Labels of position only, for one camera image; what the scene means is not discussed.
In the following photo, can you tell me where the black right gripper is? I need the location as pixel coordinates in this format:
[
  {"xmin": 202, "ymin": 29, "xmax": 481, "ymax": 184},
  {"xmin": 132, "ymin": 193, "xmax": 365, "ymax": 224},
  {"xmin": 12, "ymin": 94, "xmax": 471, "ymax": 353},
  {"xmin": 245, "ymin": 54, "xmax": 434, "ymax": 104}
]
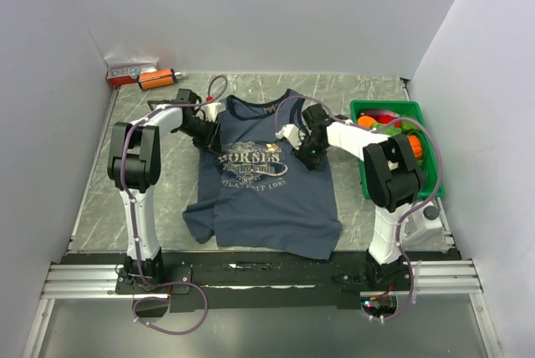
[{"xmin": 290, "ymin": 135, "xmax": 327, "ymax": 172}]

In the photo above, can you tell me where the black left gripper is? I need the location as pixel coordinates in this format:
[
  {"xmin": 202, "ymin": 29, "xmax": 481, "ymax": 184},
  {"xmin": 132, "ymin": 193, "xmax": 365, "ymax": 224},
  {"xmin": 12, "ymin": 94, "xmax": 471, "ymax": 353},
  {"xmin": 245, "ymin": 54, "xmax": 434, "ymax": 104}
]
[{"xmin": 176, "ymin": 118, "xmax": 223, "ymax": 156}]

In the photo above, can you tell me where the gold brooch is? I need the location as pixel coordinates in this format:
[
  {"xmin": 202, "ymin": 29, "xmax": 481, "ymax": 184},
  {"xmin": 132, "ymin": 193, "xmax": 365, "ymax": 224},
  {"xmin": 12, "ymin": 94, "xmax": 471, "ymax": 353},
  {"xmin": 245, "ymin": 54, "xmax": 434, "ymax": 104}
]
[{"xmin": 266, "ymin": 144, "xmax": 282, "ymax": 153}]

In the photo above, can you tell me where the blue sleeveless shirt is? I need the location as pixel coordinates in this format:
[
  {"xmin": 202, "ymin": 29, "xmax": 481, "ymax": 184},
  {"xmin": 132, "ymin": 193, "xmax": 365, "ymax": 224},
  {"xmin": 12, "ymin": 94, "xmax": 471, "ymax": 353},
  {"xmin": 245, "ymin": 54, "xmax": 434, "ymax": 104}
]
[{"xmin": 182, "ymin": 89, "xmax": 342, "ymax": 260}]

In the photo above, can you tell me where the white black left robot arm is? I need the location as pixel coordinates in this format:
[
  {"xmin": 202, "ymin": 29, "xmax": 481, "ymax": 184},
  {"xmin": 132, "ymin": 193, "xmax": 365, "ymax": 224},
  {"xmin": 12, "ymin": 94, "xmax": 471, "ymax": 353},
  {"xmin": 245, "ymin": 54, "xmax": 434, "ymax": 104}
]
[{"xmin": 107, "ymin": 89, "xmax": 225, "ymax": 293}]

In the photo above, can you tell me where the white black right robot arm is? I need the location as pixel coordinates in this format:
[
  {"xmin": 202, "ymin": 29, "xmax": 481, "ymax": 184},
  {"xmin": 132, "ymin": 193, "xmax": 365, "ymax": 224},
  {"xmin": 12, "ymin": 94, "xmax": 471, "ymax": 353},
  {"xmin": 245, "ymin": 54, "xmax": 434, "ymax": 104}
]
[{"xmin": 276, "ymin": 104, "xmax": 425, "ymax": 290}]

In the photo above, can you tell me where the orange toy fruit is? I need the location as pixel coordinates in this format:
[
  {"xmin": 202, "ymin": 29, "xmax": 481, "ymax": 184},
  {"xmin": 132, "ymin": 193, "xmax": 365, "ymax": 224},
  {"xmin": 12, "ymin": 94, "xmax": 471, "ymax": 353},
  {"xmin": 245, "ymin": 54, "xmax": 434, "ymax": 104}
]
[{"xmin": 357, "ymin": 115, "xmax": 377, "ymax": 129}]

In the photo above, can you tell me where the orange cylinder tool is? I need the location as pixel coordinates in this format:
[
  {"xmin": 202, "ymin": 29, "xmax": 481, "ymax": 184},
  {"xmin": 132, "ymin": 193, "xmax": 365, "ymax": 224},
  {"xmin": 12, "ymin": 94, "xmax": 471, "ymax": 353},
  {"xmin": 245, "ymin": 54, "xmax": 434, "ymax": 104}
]
[{"xmin": 137, "ymin": 69, "xmax": 186, "ymax": 91}]

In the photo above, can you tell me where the toy lettuce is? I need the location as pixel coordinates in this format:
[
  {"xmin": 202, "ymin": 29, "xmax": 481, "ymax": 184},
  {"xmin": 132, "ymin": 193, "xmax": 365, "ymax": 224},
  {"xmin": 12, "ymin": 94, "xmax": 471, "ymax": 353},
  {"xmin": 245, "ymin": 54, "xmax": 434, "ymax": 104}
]
[{"xmin": 370, "ymin": 122, "xmax": 403, "ymax": 136}]

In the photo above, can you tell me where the red toy chili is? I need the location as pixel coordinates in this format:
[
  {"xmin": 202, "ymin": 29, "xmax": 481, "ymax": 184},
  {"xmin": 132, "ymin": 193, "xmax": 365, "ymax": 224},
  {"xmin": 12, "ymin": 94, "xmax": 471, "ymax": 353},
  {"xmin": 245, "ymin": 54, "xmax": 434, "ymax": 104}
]
[{"xmin": 366, "ymin": 109, "xmax": 400, "ymax": 124}]

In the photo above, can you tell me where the green toy pepper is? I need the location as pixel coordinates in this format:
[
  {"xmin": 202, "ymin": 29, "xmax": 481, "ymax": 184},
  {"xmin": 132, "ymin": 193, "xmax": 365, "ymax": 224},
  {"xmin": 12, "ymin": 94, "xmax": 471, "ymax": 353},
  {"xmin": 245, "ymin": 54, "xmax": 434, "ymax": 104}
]
[{"xmin": 400, "ymin": 116, "xmax": 421, "ymax": 134}]

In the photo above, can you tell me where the orange toy pumpkin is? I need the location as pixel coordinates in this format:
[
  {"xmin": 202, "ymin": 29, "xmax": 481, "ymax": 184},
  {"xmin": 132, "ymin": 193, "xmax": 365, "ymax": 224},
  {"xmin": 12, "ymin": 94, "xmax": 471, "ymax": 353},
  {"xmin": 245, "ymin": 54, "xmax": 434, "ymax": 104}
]
[{"xmin": 408, "ymin": 135, "xmax": 424, "ymax": 161}]

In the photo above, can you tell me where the red white cardboard box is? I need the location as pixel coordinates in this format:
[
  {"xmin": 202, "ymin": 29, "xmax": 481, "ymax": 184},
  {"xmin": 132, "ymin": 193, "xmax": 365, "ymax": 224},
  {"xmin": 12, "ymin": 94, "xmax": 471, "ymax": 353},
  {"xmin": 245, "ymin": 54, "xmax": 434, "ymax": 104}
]
[{"xmin": 106, "ymin": 63, "xmax": 157, "ymax": 88}]

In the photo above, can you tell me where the green plastic bin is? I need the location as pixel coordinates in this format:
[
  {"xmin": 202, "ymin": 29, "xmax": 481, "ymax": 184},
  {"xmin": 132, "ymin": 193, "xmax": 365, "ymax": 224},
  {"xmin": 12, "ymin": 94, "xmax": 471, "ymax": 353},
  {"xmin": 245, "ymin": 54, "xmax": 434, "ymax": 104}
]
[{"xmin": 349, "ymin": 100, "xmax": 441, "ymax": 201}]

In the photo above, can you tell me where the white bottle grey cap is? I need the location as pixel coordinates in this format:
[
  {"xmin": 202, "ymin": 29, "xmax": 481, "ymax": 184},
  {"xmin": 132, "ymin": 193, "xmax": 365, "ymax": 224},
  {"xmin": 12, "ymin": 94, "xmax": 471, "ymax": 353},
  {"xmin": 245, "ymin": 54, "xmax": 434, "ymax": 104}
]
[{"xmin": 402, "ymin": 202, "xmax": 442, "ymax": 246}]

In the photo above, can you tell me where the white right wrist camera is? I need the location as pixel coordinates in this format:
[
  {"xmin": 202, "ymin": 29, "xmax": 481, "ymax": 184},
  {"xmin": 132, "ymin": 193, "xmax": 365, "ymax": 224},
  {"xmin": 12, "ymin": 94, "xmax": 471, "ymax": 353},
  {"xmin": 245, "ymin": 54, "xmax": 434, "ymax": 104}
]
[{"xmin": 275, "ymin": 124, "xmax": 307, "ymax": 150}]

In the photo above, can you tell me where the black rectangular frame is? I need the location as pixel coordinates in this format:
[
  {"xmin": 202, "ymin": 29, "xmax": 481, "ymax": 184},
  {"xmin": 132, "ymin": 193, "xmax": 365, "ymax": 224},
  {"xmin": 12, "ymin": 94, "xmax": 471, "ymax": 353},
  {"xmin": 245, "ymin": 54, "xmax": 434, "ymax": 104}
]
[{"xmin": 147, "ymin": 100, "xmax": 175, "ymax": 111}]

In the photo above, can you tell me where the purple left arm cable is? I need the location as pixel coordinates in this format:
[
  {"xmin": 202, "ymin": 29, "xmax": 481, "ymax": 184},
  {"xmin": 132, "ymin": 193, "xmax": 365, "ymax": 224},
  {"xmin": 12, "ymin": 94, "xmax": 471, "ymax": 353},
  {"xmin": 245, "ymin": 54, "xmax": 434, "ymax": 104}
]
[{"xmin": 120, "ymin": 74, "xmax": 229, "ymax": 336}]

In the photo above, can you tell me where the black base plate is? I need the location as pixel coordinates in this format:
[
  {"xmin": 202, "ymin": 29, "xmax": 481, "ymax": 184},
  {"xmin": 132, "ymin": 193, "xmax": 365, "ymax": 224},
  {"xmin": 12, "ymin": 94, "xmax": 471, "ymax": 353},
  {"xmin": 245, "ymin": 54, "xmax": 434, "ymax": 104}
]
[{"xmin": 59, "ymin": 250, "xmax": 462, "ymax": 315}]

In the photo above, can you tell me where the aluminium frame rail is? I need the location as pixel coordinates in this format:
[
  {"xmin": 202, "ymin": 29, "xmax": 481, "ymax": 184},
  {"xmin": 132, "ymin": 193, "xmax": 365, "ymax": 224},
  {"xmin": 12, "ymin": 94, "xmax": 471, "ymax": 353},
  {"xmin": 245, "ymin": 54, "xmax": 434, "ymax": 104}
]
[{"xmin": 40, "ymin": 260, "xmax": 483, "ymax": 299}]

